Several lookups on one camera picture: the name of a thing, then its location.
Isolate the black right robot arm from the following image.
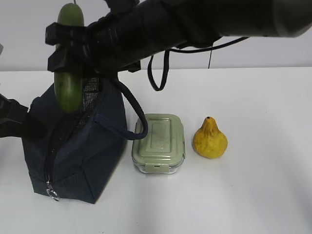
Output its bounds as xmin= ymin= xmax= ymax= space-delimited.
xmin=45 ymin=0 xmax=312 ymax=74

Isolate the yellow pear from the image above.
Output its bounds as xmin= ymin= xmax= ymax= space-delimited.
xmin=192 ymin=117 xmax=228 ymax=159

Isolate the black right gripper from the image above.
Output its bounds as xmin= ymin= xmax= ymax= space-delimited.
xmin=45 ymin=9 xmax=156 ymax=72

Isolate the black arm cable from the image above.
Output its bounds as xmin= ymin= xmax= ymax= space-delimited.
xmin=147 ymin=36 xmax=252 ymax=92

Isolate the green lid glass container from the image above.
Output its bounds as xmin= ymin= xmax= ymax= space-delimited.
xmin=132 ymin=114 xmax=186 ymax=174

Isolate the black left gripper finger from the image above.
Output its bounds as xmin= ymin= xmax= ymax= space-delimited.
xmin=0 ymin=95 xmax=47 ymax=139

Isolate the navy blue lunch bag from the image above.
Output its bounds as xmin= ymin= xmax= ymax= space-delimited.
xmin=22 ymin=77 xmax=148 ymax=204

